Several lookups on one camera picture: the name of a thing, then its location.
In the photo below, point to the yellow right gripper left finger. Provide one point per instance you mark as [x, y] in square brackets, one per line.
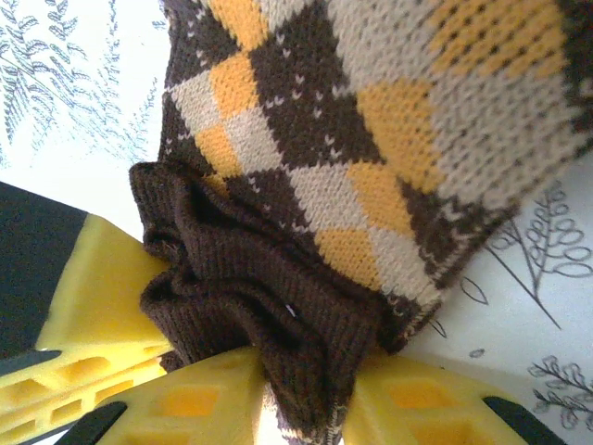
[185, 408]

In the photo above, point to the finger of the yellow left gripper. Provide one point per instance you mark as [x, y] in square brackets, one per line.
[106, 296]

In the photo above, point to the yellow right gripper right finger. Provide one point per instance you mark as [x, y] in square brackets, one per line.
[426, 412]

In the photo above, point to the brown argyle sock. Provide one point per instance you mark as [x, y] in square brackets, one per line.
[324, 139]

